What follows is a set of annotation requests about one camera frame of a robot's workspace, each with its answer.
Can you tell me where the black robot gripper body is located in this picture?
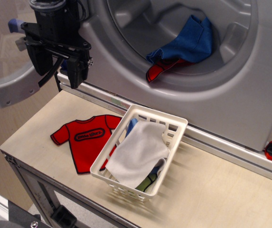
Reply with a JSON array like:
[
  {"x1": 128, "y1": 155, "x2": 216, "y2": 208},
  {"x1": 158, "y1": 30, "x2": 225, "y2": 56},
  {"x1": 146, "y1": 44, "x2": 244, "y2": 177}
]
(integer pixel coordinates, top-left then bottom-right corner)
[{"x1": 21, "y1": 9, "x2": 91, "y2": 60}]

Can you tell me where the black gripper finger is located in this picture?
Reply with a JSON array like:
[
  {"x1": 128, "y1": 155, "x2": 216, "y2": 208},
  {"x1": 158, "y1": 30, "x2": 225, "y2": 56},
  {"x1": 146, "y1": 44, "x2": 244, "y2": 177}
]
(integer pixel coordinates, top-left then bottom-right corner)
[
  {"x1": 66, "y1": 56, "x2": 93, "y2": 89},
  {"x1": 25, "y1": 42, "x2": 53, "y2": 76}
]

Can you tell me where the small red felt garment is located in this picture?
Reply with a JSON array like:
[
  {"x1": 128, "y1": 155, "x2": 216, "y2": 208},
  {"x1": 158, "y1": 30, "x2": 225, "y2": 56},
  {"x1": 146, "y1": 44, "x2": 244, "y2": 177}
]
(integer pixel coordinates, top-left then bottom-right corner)
[{"x1": 146, "y1": 58, "x2": 195, "y2": 83}]

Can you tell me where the blue cloth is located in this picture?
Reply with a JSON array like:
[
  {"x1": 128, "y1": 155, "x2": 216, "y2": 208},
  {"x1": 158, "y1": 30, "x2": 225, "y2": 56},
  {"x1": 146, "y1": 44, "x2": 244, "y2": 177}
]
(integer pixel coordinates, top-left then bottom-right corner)
[
  {"x1": 146, "y1": 15, "x2": 213, "y2": 64},
  {"x1": 125, "y1": 118, "x2": 138, "y2": 137}
]

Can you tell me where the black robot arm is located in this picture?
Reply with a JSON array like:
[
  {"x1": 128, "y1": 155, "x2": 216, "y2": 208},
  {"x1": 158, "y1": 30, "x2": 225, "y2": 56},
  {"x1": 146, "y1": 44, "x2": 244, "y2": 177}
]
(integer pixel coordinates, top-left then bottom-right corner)
[{"x1": 20, "y1": 0, "x2": 93, "y2": 89}]

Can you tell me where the dark robot base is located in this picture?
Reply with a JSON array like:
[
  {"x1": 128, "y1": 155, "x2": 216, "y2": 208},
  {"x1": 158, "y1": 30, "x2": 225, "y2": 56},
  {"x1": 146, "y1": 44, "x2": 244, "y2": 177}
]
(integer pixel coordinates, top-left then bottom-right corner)
[{"x1": 0, "y1": 201, "x2": 50, "y2": 228}]

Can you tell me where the white plastic laundry basket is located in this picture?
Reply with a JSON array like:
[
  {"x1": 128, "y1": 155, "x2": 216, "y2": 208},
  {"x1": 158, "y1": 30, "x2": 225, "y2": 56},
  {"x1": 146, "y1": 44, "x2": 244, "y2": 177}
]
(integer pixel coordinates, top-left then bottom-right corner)
[{"x1": 90, "y1": 104, "x2": 188, "y2": 202}]

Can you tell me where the grey toy washing machine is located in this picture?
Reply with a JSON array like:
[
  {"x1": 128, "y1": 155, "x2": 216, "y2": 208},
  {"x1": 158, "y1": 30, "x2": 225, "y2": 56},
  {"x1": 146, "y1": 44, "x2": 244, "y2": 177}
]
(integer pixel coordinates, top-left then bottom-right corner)
[{"x1": 80, "y1": 0, "x2": 272, "y2": 150}]

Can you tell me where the grey round washer door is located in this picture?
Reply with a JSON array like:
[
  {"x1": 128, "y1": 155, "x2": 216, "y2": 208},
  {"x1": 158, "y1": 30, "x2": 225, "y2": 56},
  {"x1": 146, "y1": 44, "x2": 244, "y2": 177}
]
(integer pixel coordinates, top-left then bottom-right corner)
[{"x1": 0, "y1": 35, "x2": 66, "y2": 110}]

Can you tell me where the red felt t-shirt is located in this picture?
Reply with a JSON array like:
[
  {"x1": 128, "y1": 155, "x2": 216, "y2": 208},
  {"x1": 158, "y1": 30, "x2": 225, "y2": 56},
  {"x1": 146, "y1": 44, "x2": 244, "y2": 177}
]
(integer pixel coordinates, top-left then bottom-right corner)
[{"x1": 50, "y1": 114, "x2": 122, "y2": 174}]

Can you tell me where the blue cloth in basket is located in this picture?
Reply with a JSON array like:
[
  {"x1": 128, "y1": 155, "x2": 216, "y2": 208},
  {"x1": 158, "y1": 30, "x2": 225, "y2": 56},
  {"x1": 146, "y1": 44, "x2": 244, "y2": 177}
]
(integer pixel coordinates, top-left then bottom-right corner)
[{"x1": 125, "y1": 118, "x2": 138, "y2": 137}]

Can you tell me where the white cloth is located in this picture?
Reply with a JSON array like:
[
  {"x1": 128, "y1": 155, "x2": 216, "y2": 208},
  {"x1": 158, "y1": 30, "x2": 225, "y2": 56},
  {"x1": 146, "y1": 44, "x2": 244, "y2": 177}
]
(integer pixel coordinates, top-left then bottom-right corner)
[{"x1": 105, "y1": 121, "x2": 169, "y2": 188}]

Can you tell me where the green felt garment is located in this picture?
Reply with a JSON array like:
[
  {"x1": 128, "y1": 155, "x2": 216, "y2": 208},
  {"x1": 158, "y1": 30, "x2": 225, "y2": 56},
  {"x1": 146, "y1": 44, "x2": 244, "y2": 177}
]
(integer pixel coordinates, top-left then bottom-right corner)
[{"x1": 136, "y1": 173, "x2": 157, "y2": 192}]

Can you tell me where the blue purple clamp handle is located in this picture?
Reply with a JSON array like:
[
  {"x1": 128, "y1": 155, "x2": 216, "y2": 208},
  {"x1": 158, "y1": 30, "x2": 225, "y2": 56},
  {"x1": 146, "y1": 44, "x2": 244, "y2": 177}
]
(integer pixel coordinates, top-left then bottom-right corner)
[{"x1": 8, "y1": 19, "x2": 26, "y2": 34}]

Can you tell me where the metal table frame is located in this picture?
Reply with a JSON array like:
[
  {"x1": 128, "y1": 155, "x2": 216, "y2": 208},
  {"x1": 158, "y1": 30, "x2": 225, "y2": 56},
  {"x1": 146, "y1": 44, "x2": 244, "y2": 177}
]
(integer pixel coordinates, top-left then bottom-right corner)
[{"x1": 2, "y1": 151, "x2": 138, "y2": 228}]

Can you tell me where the black bracket on frame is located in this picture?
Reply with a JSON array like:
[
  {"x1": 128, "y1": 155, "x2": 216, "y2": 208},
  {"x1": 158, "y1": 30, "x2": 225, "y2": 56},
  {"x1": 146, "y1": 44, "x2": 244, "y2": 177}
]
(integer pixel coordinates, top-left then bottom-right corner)
[{"x1": 51, "y1": 205, "x2": 77, "y2": 228}]

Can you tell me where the aluminium extrusion rail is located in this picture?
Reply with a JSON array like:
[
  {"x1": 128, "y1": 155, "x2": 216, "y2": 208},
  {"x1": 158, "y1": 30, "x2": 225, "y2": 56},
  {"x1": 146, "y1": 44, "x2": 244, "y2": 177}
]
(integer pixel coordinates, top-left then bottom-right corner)
[{"x1": 56, "y1": 71, "x2": 272, "y2": 182}]

